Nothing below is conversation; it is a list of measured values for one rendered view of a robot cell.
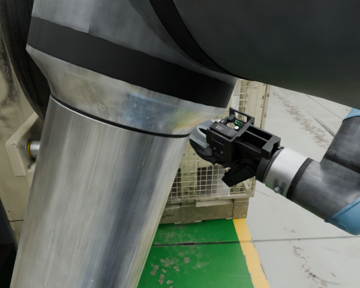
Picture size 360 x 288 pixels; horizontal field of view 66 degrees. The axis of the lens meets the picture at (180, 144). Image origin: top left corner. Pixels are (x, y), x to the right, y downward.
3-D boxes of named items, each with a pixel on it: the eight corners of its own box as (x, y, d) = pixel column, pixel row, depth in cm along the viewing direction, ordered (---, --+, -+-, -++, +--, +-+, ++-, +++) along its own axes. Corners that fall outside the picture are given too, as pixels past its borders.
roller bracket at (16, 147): (15, 179, 69) (3, 143, 64) (57, 118, 104) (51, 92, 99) (28, 178, 69) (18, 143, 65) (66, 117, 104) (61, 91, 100)
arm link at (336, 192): (387, 188, 42) (358, 236, 43) (315, 155, 48) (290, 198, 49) (394, 188, 35) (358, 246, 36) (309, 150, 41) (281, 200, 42)
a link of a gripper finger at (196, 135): (179, 104, 56) (215, 123, 51) (182, 126, 60) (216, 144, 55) (168, 113, 55) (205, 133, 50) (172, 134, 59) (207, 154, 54)
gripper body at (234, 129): (228, 104, 52) (289, 131, 45) (228, 136, 58) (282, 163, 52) (202, 128, 48) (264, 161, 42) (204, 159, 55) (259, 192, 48)
